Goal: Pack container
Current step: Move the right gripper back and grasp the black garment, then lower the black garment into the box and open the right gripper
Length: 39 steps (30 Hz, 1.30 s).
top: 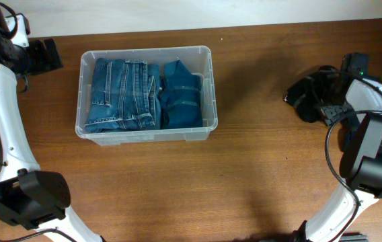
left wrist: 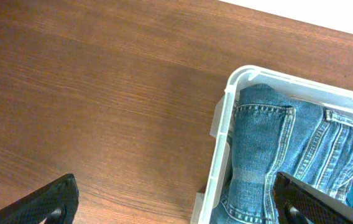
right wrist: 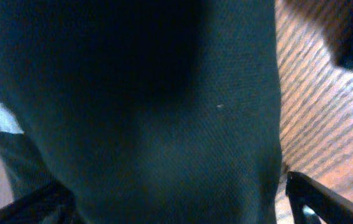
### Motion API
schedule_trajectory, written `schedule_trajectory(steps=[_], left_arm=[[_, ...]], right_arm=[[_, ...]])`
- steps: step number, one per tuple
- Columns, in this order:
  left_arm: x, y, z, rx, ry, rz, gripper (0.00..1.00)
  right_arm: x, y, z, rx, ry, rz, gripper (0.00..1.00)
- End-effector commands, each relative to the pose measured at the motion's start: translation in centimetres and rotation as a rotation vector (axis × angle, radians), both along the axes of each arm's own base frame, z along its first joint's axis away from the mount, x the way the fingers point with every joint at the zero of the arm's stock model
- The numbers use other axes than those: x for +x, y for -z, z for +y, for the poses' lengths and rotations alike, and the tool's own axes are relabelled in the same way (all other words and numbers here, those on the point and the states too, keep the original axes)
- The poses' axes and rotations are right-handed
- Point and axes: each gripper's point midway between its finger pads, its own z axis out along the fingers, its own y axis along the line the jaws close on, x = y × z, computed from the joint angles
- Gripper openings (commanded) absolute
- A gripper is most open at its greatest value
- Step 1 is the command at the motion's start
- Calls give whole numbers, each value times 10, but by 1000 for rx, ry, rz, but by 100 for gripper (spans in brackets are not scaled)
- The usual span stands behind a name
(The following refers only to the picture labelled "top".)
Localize large black garment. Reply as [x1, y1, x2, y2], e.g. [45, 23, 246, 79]
[284, 65, 346, 123]

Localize dark blue jeans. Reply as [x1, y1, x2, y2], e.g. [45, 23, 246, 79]
[85, 58, 161, 133]

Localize clear plastic storage container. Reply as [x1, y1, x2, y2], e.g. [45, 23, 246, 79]
[75, 46, 219, 146]

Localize teal shirt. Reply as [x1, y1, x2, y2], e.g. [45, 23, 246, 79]
[159, 60, 202, 129]

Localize small black garment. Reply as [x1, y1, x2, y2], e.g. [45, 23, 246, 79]
[338, 116, 360, 152]

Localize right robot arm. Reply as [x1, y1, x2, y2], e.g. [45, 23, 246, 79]
[284, 52, 382, 241]

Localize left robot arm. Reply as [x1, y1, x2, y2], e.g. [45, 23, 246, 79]
[0, 2, 102, 241]

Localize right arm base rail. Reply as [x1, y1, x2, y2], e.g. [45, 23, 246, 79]
[338, 233, 369, 242]

